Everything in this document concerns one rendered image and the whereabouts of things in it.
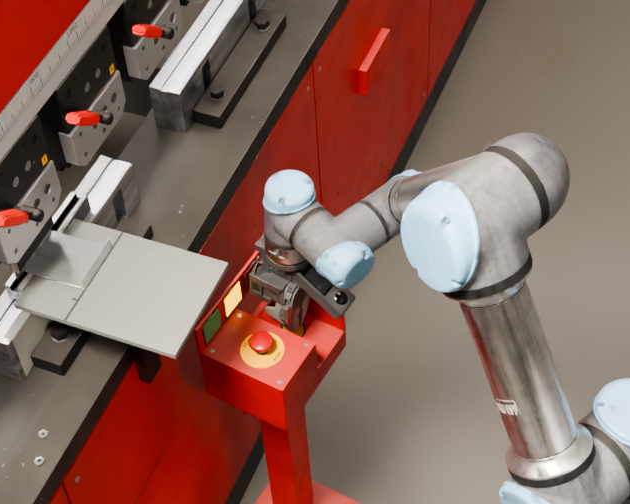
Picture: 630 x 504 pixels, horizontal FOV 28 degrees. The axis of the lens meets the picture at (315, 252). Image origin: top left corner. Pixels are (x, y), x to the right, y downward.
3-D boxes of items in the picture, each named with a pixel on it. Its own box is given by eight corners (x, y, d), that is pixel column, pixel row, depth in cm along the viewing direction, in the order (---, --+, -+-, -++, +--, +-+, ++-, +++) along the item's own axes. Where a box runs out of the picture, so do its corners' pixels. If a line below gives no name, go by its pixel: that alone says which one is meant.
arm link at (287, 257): (321, 224, 194) (295, 260, 189) (321, 243, 197) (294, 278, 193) (280, 205, 196) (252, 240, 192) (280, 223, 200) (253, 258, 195)
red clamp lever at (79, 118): (81, 115, 173) (114, 113, 182) (56, 108, 174) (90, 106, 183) (79, 128, 173) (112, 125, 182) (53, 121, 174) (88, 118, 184)
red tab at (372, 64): (366, 96, 274) (366, 72, 269) (358, 94, 274) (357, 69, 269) (390, 53, 283) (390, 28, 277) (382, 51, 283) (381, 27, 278)
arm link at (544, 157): (581, 94, 149) (392, 159, 194) (516, 138, 145) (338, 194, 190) (627, 177, 151) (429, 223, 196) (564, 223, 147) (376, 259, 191)
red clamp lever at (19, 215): (6, 217, 161) (45, 209, 170) (-21, 209, 162) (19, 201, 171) (4, 230, 162) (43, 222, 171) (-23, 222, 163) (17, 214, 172)
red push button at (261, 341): (266, 365, 201) (264, 352, 199) (245, 356, 203) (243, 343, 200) (279, 348, 204) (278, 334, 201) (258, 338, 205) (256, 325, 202)
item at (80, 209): (26, 302, 187) (22, 290, 185) (9, 297, 188) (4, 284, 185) (91, 209, 199) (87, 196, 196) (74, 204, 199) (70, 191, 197)
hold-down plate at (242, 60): (221, 129, 222) (219, 117, 220) (194, 122, 224) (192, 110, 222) (287, 26, 240) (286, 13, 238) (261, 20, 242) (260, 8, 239)
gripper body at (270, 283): (273, 265, 209) (273, 219, 200) (317, 286, 207) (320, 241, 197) (248, 296, 205) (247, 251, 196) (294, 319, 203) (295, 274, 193)
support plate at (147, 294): (176, 359, 176) (175, 355, 176) (15, 308, 184) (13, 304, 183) (229, 266, 187) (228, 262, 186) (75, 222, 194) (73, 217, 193)
